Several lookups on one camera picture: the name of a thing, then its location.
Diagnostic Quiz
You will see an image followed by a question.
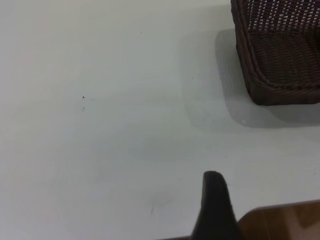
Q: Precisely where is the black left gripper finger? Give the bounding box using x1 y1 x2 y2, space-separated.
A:
191 171 242 240

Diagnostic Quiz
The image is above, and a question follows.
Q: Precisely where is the black woven wicker basket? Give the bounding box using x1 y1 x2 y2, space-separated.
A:
230 0 320 106

